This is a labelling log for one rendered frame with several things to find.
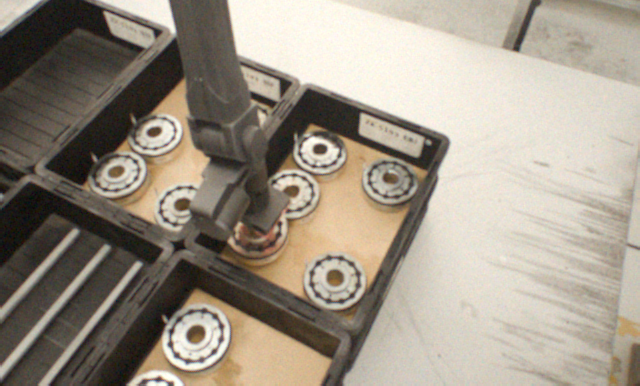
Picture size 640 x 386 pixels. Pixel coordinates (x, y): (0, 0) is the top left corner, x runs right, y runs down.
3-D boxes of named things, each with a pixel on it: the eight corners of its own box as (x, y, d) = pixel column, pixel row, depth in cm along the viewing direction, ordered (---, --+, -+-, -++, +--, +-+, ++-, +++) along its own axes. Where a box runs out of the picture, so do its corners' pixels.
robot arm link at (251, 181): (270, 145, 73) (232, 132, 74) (247, 187, 70) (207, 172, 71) (274, 172, 79) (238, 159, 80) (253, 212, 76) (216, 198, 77)
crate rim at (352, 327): (304, 88, 107) (304, 79, 105) (451, 145, 100) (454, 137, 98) (182, 252, 87) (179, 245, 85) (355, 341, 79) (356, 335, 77)
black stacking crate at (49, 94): (79, 29, 130) (61, -13, 121) (184, 72, 123) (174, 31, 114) (-60, 147, 110) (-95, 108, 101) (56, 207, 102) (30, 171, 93)
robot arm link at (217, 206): (260, 121, 67) (202, 109, 70) (215, 197, 62) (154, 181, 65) (285, 177, 77) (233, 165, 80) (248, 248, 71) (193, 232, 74)
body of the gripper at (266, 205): (268, 235, 81) (264, 212, 75) (212, 204, 84) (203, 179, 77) (292, 202, 84) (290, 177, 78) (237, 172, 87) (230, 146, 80)
